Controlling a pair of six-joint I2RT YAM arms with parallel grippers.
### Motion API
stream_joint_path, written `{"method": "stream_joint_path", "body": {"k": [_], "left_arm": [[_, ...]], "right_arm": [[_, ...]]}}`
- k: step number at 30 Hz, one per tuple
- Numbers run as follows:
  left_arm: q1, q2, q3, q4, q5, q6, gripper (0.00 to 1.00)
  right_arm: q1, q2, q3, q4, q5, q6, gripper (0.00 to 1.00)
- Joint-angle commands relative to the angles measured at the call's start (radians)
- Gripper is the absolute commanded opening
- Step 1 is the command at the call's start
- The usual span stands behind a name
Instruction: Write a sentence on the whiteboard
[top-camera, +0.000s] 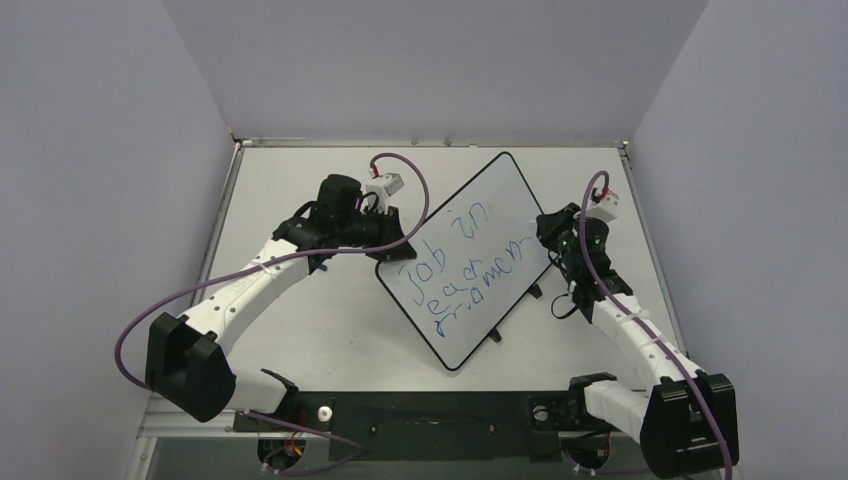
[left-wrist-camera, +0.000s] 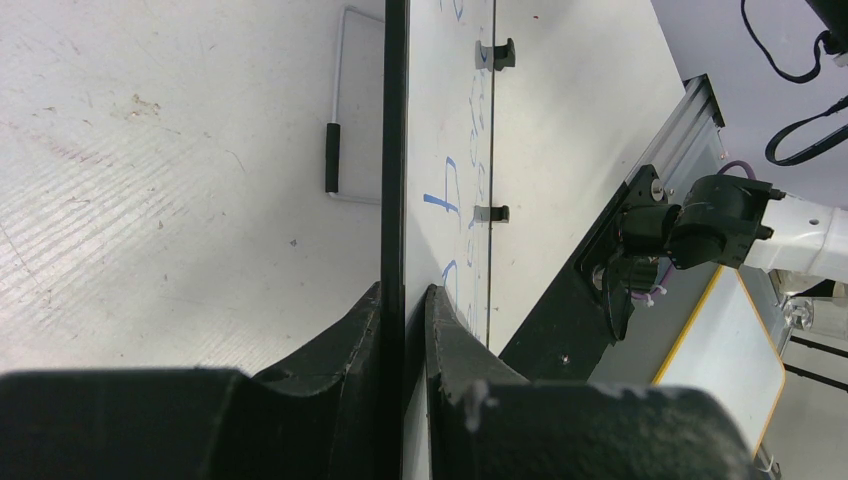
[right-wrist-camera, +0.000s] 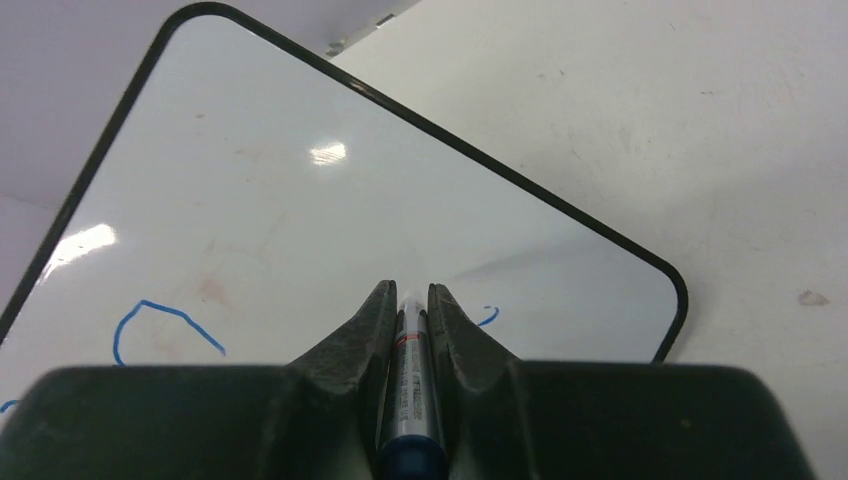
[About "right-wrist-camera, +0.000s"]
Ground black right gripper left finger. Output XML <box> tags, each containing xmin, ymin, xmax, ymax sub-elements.
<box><xmin>1</xmin><ymin>280</ymin><xmax>397</xmax><ymax>479</ymax></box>

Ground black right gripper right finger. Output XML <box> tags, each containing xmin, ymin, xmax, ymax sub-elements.
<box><xmin>427</xmin><ymin>284</ymin><xmax>814</xmax><ymax>479</ymax></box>

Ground black framed whiteboard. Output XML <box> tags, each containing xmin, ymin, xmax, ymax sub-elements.
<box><xmin>1</xmin><ymin>2</ymin><xmax>688</xmax><ymax>420</ymax></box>

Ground white blue whiteboard marker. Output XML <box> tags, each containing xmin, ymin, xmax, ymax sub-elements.
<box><xmin>377</xmin><ymin>294</ymin><xmax>448</xmax><ymax>479</ymax></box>

